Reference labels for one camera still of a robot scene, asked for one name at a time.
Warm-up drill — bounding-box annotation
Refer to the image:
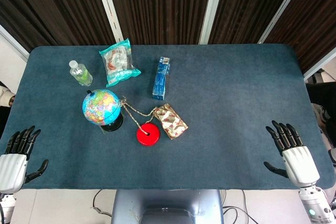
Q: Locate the black chair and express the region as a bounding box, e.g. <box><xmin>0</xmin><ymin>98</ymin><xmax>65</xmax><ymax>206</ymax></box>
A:
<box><xmin>306</xmin><ymin>68</ymin><xmax>336</xmax><ymax>141</ymax></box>

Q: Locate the white slotted partition post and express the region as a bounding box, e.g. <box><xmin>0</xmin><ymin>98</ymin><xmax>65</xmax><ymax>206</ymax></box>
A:
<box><xmin>91</xmin><ymin>0</ymin><xmax>124</xmax><ymax>43</ymax></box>

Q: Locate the red wooden disc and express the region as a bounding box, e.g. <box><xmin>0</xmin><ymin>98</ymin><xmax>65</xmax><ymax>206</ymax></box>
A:
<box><xmin>135</xmin><ymin>122</ymin><xmax>161</xmax><ymax>146</ymax></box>

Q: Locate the teal snack bag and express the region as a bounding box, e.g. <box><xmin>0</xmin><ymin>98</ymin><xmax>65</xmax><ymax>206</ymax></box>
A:
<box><xmin>98</xmin><ymin>37</ymin><xmax>142</xmax><ymax>88</ymax></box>

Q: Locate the person in beige sleeve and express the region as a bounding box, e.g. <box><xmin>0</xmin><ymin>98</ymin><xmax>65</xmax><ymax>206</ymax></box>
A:
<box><xmin>0</xmin><ymin>84</ymin><xmax>16</xmax><ymax>108</ymax></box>

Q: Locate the clear plastic water bottle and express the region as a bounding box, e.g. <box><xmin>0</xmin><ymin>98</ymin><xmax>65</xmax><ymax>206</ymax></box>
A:
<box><xmin>68</xmin><ymin>60</ymin><xmax>93</xmax><ymax>87</ymax></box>

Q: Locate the black floor cable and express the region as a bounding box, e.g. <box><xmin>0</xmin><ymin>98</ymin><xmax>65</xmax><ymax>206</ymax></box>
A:
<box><xmin>222</xmin><ymin>189</ymin><xmax>259</xmax><ymax>224</ymax></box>
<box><xmin>91</xmin><ymin>189</ymin><xmax>113</xmax><ymax>217</ymax></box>

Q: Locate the small globe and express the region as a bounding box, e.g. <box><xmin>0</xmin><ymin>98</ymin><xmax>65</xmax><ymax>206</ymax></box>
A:
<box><xmin>82</xmin><ymin>89</ymin><xmax>124</xmax><ymax>133</ymax></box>

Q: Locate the blue felt table cloth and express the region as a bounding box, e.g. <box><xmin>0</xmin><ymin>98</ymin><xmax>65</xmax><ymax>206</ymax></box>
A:
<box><xmin>0</xmin><ymin>44</ymin><xmax>336</xmax><ymax>190</ymax></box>

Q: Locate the gold foil snack bag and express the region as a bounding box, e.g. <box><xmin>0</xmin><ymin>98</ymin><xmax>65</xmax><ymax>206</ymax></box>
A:
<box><xmin>153</xmin><ymin>104</ymin><xmax>189</xmax><ymax>140</ymax></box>

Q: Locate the blue cardboard box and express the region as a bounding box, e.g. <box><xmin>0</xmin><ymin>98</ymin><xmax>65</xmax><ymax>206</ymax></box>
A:
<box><xmin>152</xmin><ymin>56</ymin><xmax>171</xmax><ymax>101</ymax></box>

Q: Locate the braided beige rope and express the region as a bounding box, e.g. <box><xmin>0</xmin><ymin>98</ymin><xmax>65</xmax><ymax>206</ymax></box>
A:
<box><xmin>119</xmin><ymin>97</ymin><xmax>158</xmax><ymax>137</ymax></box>

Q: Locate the grey robot torso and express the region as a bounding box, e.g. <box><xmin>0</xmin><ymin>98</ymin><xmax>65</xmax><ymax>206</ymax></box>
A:
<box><xmin>111</xmin><ymin>189</ymin><xmax>225</xmax><ymax>224</ymax></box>

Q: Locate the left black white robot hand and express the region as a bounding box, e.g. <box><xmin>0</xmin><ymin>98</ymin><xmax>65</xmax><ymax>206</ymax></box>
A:
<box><xmin>0</xmin><ymin>125</ymin><xmax>49</xmax><ymax>195</ymax></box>

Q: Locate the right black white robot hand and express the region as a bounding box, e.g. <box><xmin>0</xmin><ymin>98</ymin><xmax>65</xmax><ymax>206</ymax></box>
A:
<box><xmin>263</xmin><ymin>120</ymin><xmax>321</xmax><ymax>188</ymax></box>

